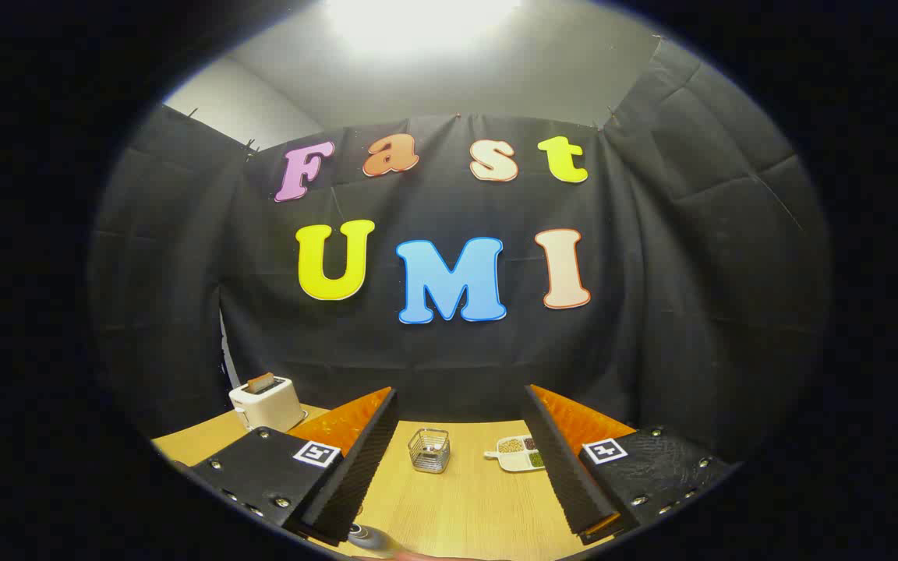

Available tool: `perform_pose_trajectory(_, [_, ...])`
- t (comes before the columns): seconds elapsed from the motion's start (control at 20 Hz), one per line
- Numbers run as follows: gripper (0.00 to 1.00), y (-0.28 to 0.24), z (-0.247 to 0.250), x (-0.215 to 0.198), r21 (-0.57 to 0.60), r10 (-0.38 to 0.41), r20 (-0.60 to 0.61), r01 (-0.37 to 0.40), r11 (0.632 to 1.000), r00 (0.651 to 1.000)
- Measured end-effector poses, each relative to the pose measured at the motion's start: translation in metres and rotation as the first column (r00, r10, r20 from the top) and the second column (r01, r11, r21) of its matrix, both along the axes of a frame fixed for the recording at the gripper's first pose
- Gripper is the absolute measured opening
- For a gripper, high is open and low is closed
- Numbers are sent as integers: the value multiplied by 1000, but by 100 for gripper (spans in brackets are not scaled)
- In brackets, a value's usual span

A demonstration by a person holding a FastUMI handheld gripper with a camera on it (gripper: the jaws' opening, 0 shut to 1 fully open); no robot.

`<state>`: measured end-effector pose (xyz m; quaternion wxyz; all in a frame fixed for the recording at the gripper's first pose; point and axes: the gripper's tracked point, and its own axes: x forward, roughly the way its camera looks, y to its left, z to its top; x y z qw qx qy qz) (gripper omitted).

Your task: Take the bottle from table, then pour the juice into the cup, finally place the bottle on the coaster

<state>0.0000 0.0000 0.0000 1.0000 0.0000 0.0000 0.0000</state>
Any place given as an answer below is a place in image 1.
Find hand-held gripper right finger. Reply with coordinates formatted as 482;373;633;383
523;383;734;546

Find wooden table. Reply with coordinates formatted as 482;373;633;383
151;404;598;560

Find small metal wire basket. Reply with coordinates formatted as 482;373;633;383
407;428;451;475

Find white divided dish with beans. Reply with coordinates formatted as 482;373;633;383
484;435;547;473

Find white toaster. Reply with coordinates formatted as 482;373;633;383
228;372;308;434

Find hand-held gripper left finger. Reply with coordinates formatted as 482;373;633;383
176;387;400;546

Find ceiling light panel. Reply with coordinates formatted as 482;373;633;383
324;0;524;49

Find black backdrop cloth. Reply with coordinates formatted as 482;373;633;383
89;39;832;460

